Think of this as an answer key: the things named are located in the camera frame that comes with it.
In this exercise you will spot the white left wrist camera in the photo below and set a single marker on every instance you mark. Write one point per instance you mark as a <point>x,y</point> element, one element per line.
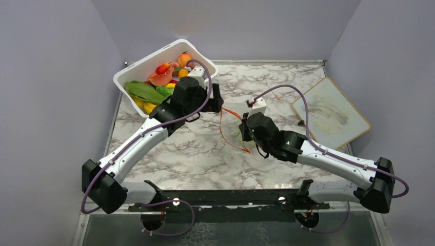
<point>200,75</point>

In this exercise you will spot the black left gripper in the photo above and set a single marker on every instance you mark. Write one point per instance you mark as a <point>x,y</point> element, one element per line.
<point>214,105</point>

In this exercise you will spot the light green lettuce toy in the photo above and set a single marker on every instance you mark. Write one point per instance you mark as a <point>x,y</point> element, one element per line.
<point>164,91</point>

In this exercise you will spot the yellow banana toy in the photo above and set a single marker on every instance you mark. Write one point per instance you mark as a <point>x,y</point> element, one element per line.
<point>148,107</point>

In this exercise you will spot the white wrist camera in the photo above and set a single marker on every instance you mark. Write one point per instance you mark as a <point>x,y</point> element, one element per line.
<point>256,106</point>
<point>200,75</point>

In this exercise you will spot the green cabbage toy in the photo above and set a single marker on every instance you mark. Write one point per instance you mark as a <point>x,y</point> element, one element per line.
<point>239,141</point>

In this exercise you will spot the clear zip bag orange zipper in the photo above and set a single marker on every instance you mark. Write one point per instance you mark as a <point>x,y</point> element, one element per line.
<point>230,118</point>

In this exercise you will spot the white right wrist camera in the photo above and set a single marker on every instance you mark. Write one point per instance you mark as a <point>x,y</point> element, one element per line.
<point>256,106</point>

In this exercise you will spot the watermelon slice toy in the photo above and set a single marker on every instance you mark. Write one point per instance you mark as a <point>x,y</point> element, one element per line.
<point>161,80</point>

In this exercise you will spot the white marker pen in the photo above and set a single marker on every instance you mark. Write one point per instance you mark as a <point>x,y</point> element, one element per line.
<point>272,91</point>

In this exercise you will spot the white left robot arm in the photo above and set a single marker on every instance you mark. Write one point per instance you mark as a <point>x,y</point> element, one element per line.
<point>102,181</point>

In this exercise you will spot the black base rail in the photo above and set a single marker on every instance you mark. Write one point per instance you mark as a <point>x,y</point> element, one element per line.
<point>222,206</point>

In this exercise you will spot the peach toy at back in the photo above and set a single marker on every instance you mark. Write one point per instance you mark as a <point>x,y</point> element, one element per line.
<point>183,60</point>

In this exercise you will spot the wood framed white board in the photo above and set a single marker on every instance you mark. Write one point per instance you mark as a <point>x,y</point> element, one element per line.
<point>333,119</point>

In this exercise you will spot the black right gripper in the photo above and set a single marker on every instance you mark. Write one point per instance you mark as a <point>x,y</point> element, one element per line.
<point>243,127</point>

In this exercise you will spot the white plastic bin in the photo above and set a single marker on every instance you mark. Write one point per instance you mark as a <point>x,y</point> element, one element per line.
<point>141,69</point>

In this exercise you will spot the small yellow mango toy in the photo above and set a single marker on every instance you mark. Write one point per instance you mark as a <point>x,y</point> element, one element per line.
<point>182,73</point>

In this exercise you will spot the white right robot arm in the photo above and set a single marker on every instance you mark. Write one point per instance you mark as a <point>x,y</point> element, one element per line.
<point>364,181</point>

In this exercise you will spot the green leafy vegetable toy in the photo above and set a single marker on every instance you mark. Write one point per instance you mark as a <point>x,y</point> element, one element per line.
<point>144,92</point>

